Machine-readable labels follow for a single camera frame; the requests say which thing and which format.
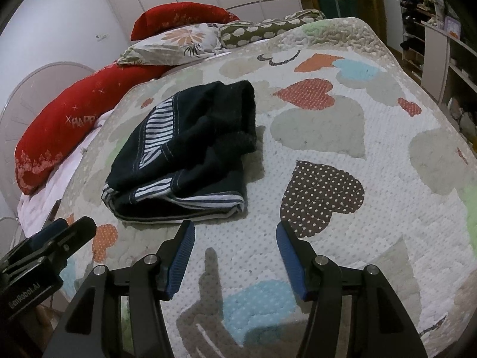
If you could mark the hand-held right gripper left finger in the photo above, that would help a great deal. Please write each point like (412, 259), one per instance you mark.
(180, 261)

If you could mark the dark blue pants striped lining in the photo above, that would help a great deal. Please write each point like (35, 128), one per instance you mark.
(208, 130)

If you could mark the heart print quilt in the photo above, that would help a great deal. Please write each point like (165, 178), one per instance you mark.
(335, 209)

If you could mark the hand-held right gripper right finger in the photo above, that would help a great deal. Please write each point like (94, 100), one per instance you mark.
(292, 264)

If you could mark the olive dotted pillow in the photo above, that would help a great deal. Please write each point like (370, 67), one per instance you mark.
(261, 30)

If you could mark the white shelf unit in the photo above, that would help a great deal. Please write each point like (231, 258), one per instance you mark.
(434, 56)

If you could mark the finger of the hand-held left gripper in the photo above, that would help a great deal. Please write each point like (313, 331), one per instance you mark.
(52, 229)
(80, 229)

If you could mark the long red printed pillow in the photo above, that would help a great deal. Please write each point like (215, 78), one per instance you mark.
(67, 119)

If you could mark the plain red pillow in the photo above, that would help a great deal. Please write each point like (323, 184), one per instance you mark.
(179, 16)

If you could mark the white bed sheet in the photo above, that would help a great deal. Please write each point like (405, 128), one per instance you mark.
(56, 190)

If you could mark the wooden door frame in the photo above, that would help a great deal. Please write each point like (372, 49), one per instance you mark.
(376, 0)

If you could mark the floral pillow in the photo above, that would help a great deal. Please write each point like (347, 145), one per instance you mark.
(175, 41)

